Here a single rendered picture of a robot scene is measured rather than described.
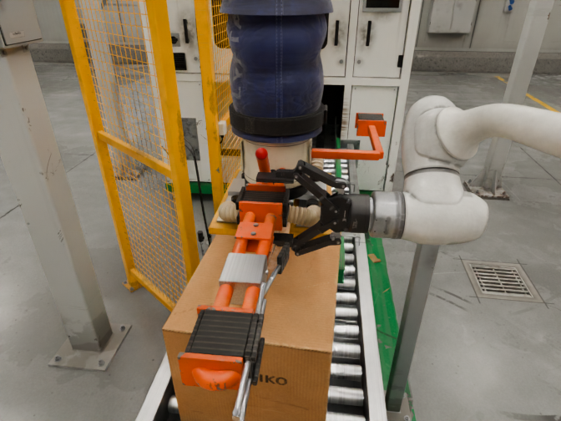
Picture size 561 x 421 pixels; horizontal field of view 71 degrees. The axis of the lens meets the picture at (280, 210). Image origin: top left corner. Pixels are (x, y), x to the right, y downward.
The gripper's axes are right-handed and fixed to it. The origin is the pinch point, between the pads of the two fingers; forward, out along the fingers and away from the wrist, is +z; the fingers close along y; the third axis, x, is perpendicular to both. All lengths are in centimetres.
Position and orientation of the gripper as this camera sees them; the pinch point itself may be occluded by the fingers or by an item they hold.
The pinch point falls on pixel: (263, 208)
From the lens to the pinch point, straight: 77.7
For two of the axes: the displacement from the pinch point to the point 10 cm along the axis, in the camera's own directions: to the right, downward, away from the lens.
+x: 1.0, -4.9, 8.6
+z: -9.9, -0.5, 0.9
